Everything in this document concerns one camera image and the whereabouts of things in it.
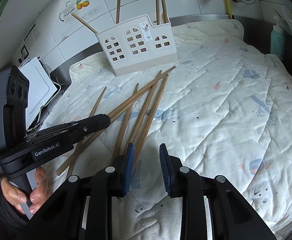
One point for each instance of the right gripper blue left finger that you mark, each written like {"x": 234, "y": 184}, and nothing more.
{"x": 127, "y": 167}

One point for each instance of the white rice spoon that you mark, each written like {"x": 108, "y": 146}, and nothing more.
{"x": 287, "y": 16}

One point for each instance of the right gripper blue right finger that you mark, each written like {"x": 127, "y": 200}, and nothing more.
{"x": 167, "y": 168}

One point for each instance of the white plastic utensil holder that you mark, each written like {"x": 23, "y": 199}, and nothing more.
{"x": 137, "y": 44}

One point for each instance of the person's left hand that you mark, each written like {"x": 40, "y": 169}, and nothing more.
{"x": 25, "y": 202}

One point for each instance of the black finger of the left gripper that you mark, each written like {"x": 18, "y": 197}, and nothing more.
{"x": 78, "y": 130}

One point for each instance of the white quilted mat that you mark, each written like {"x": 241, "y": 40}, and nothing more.
{"x": 226, "y": 109}

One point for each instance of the teal soap bottle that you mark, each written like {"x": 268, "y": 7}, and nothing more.
{"x": 277, "y": 42}

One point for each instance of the white microwave oven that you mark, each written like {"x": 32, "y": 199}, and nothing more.
{"x": 41, "y": 89}

